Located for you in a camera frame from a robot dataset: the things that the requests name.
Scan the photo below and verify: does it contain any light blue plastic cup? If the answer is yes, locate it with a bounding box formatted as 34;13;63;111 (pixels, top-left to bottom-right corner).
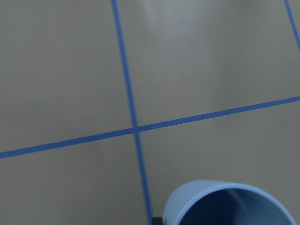
162;180;296;225

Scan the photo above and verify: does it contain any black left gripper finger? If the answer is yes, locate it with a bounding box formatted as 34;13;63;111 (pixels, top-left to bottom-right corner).
152;217;163;225

